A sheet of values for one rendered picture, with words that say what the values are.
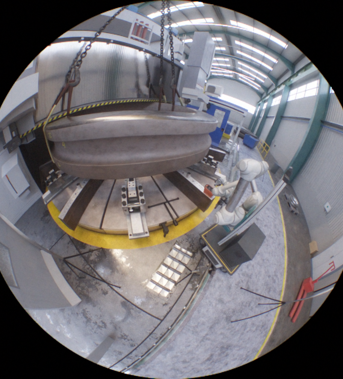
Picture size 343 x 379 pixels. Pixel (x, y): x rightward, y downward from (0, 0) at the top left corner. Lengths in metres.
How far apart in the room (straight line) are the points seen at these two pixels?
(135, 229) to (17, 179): 3.13
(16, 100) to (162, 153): 2.20
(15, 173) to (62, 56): 2.89
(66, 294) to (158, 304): 1.53
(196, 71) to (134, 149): 4.99
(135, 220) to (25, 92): 2.29
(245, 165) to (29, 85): 2.25
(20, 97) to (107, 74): 2.97
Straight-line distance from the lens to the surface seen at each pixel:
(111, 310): 2.20
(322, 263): 6.04
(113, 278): 2.09
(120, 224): 1.94
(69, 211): 2.01
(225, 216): 1.20
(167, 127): 1.53
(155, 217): 1.96
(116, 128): 1.44
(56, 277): 2.57
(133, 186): 1.68
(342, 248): 5.90
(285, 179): 1.21
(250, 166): 0.96
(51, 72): 3.77
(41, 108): 3.58
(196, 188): 2.07
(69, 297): 2.41
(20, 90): 1.76
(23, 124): 2.69
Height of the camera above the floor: 2.00
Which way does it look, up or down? 44 degrees down
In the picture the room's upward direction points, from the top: 13 degrees clockwise
